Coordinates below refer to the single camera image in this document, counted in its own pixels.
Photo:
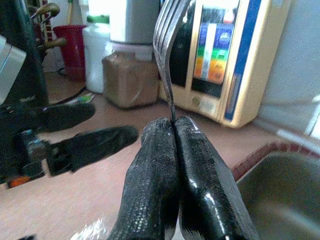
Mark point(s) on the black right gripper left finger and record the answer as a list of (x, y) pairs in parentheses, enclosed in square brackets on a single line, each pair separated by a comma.
[(150, 187)]

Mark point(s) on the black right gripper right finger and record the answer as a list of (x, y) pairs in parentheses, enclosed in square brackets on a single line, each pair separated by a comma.
[(207, 195)]

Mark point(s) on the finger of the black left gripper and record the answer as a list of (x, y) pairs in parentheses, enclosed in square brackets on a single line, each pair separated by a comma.
[(70, 116), (95, 147)]

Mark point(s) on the metal fork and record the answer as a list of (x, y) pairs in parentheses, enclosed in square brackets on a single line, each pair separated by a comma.
[(165, 75)]

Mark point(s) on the small metal tongs green top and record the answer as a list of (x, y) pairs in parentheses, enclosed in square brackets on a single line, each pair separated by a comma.
[(85, 98)]

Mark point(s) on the white jar green lid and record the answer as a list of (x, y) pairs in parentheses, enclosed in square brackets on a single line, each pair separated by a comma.
[(95, 57)]

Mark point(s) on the brown powder plastic jar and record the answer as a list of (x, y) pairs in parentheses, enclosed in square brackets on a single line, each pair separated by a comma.
[(127, 80)]

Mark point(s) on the red plastic container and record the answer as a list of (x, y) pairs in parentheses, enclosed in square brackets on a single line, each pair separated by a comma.
[(71, 47)]

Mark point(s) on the clear bubble wrap sheet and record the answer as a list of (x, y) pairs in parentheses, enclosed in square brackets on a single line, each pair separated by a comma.
[(92, 231)]

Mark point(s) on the stainless steel sink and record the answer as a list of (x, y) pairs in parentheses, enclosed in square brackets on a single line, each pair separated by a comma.
[(282, 200)]

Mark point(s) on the small black plastic piece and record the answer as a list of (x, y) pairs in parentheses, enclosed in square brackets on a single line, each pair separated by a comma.
[(26, 237)]

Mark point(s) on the beige water ionizer machine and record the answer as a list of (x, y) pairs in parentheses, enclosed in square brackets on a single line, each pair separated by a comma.
[(247, 62)]

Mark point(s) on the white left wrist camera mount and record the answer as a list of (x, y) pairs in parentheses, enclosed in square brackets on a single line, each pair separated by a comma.
[(11, 70)]

